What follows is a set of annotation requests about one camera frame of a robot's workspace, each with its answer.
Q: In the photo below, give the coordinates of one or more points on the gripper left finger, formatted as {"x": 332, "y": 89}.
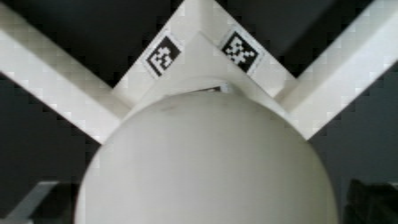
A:
{"x": 46, "y": 205}

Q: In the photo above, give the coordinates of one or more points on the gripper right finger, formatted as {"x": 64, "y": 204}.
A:
{"x": 371, "y": 203}

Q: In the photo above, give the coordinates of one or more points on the white lamp bulb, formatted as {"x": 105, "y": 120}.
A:
{"x": 206, "y": 164}

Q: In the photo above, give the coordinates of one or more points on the white U-shaped fence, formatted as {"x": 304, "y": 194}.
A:
{"x": 307, "y": 98}

